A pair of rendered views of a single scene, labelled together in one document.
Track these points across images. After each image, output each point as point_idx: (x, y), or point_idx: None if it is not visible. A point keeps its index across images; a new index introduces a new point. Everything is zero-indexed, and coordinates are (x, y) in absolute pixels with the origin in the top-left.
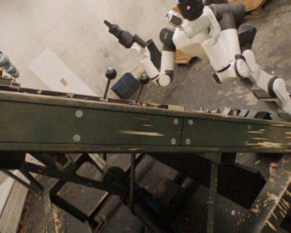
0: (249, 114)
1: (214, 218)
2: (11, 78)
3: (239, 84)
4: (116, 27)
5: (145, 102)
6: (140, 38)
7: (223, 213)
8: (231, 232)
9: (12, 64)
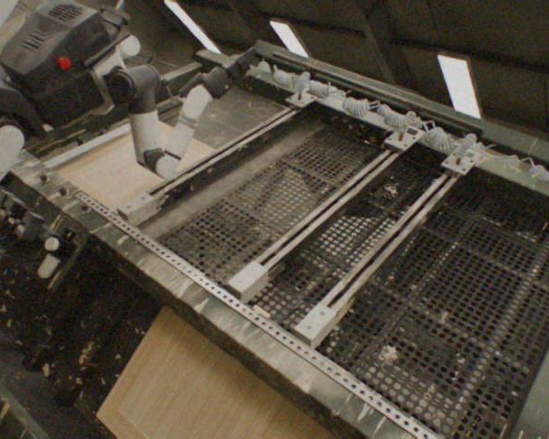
0: (12, 195)
1: (67, 435)
2: (288, 101)
3: None
4: (229, 59)
5: (177, 172)
6: (189, 80)
7: (48, 432)
8: (45, 409)
9: (343, 101)
